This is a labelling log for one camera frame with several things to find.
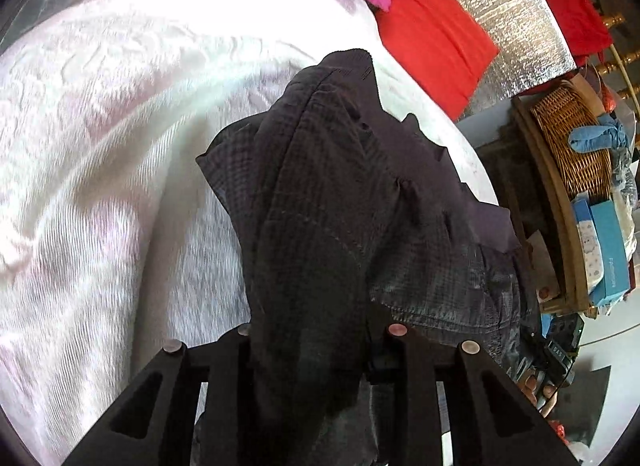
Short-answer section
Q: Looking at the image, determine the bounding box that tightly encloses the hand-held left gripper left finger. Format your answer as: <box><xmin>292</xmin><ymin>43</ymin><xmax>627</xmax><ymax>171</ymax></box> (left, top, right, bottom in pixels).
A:
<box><xmin>62</xmin><ymin>323</ymin><xmax>257</xmax><ymax>466</ymax></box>

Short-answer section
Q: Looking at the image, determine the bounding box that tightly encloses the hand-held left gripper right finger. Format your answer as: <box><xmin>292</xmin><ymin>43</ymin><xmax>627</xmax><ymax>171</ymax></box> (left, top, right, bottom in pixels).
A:
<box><xmin>366</xmin><ymin>323</ymin><xmax>581</xmax><ymax>466</ymax></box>

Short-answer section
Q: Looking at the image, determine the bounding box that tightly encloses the dark purple-black garment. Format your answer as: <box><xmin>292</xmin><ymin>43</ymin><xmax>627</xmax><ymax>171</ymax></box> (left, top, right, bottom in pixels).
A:
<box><xmin>195</xmin><ymin>48</ymin><xmax>543</xmax><ymax>466</ymax></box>

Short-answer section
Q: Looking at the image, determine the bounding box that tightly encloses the person's right hand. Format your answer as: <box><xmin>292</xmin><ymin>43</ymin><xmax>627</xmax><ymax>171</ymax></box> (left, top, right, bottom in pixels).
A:
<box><xmin>520</xmin><ymin>375</ymin><xmax>559</xmax><ymax>419</ymax></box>

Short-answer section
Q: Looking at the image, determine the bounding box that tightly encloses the white printed packet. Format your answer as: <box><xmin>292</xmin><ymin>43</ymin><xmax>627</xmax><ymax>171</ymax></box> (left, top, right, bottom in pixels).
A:
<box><xmin>572</xmin><ymin>193</ymin><xmax>608</xmax><ymax>297</ymax></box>

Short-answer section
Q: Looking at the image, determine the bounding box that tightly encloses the light blue carton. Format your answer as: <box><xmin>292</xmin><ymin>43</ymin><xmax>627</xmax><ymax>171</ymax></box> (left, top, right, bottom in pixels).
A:
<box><xmin>589</xmin><ymin>200</ymin><xmax>632</xmax><ymax>304</ymax></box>

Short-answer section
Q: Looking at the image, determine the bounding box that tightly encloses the wicker basket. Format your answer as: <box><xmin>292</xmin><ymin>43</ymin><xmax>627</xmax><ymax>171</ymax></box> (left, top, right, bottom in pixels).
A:
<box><xmin>530</xmin><ymin>83</ymin><xmax>615</xmax><ymax>203</ymax></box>

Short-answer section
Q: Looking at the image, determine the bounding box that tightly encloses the pale pink fluffy blanket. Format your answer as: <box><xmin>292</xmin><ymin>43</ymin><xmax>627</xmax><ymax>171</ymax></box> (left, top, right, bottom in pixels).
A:
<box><xmin>0</xmin><ymin>0</ymin><xmax>501</xmax><ymax>466</ymax></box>

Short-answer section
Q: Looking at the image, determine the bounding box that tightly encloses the red pillow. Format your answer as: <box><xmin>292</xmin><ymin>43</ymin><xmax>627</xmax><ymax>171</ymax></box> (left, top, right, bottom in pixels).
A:
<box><xmin>375</xmin><ymin>0</ymin><xmax>501</xmax><ymax>121</ymax></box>

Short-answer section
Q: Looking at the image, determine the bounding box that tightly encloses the silver foil insulation mat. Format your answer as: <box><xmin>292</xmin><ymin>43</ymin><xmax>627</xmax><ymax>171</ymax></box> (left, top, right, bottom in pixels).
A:
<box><xmin>382</xmin><ymin>0</ymin><xmax>581</xmax><ymax>99</ymax></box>

